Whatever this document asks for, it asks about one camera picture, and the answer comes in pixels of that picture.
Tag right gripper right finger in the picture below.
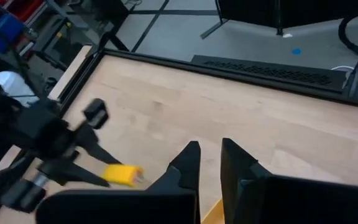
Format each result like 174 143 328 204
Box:
220 138 273 224

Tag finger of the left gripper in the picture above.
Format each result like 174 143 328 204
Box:
75 124 123 166
37 159 111 189

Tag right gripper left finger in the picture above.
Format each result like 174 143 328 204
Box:
146 140 202 224

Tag yellow block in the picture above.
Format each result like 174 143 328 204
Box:
103 164 145 188

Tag white rounded object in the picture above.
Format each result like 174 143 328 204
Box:
0 70 40 107

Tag blue storage bin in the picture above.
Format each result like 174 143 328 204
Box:
0 12 25 54

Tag black long bar device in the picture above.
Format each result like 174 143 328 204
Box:
190 55 348 91

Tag black cart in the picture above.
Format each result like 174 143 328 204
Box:
31 0 130 71

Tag red storage bin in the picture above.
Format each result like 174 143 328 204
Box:
0 0 45 22

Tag black partition screen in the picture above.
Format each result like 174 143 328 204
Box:
200 0 358 40

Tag coiled black cable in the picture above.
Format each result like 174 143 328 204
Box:
337 14 358 58

